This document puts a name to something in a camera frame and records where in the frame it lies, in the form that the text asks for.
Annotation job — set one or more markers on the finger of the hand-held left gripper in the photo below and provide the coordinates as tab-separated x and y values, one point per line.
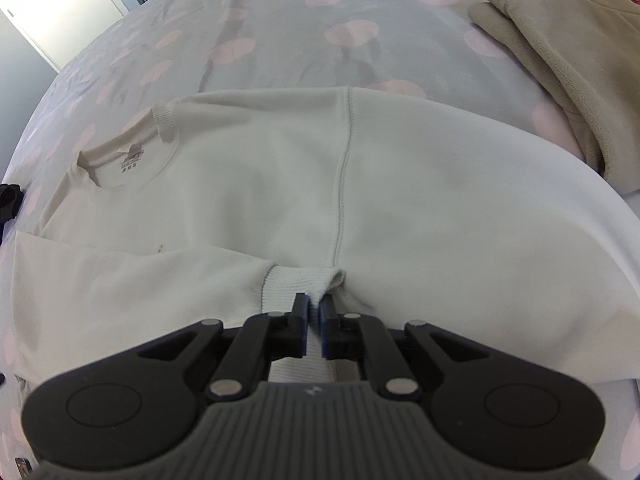
9	202

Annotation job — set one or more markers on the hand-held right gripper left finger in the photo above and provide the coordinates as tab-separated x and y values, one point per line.
303	332

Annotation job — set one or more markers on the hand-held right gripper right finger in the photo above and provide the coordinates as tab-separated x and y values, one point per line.
324	331

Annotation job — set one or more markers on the white sweatshirt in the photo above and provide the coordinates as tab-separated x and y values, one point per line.
425	200

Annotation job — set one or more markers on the white door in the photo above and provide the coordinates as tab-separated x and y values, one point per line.
60	15

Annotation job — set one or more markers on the bed with dotted sheet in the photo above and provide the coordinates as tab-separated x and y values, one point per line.
300	35

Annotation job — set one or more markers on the beige fleece garment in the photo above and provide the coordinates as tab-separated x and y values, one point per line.
575	60

